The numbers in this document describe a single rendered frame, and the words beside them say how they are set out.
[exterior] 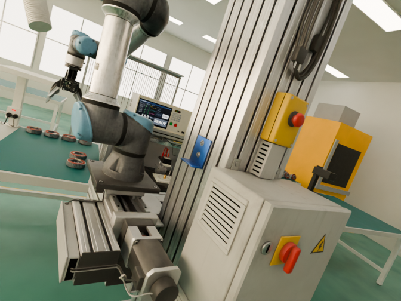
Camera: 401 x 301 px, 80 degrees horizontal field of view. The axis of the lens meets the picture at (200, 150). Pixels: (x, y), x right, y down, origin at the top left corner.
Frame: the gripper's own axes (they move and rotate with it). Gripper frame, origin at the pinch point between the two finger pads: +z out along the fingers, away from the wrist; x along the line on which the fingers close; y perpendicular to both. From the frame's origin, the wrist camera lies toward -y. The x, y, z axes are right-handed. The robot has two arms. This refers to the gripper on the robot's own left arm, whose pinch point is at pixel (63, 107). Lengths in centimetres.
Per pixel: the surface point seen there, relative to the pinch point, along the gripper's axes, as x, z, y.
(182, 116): 82, -11, -33
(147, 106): 54, -10, -37
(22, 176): -9.6, 41.2, -7.8
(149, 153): 71, 27, -47
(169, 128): 75, 1, -34
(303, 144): 423, -22, -148
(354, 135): 461, -68, -84
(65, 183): 10.0, 41.7, -4.7
